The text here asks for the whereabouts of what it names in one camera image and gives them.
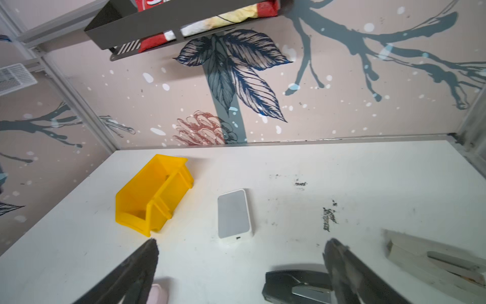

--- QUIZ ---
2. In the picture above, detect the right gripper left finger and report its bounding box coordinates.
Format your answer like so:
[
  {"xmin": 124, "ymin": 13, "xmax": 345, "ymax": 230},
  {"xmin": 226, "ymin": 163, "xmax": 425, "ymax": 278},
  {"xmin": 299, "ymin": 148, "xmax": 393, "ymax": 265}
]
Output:
[{"xmin": 74, "ymin": 239, "xmax": 159, "ymax": 304}]

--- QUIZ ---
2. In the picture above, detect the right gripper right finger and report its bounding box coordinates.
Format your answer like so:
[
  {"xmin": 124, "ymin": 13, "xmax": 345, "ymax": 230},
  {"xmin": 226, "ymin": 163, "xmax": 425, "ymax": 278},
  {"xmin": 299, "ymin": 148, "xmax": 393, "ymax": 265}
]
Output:
[{"xmin": 323, "ymin": 238, "xmax": 409, "ymax": 304}]

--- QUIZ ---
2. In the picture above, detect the yellow plastic bin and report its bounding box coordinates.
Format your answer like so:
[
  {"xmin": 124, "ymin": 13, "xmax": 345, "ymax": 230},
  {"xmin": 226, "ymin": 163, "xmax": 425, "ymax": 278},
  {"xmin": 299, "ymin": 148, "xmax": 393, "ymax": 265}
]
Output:
[{"xmin": 115, "ymin": 155, "xmax": 194, "ymax": 237}]

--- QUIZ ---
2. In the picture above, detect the pink rectangular case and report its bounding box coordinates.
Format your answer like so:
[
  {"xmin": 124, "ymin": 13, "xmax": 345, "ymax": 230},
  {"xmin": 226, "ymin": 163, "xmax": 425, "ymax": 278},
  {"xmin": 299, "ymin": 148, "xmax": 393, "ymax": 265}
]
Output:
[{"xmin": 146, "ymin": 284, "xmax": 168, "ymax": 304}]

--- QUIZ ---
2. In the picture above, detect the grey stapler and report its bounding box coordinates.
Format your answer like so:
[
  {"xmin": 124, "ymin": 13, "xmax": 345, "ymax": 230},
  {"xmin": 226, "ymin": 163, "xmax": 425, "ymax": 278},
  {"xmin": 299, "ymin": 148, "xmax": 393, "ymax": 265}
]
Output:
[{"xmin": 385, "ymin": 230, "xmax": 485, "ymax": 303}]

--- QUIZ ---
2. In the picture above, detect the white grey power bank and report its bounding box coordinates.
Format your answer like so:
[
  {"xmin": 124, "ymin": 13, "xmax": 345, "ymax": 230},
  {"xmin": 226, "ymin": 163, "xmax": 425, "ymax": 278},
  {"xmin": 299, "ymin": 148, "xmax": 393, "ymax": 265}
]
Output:
[{"xmin": 217, "ymin": 189, "xmax": 254, "ymax": 243}]

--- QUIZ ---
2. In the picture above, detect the red cassava chips bag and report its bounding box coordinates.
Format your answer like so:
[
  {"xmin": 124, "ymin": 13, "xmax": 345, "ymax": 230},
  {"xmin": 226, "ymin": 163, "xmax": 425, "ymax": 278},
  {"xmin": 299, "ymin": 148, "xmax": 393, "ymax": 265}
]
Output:
[{"xmin": 138, "ymin": 1, "xmax": 280, "ymax": 53}]

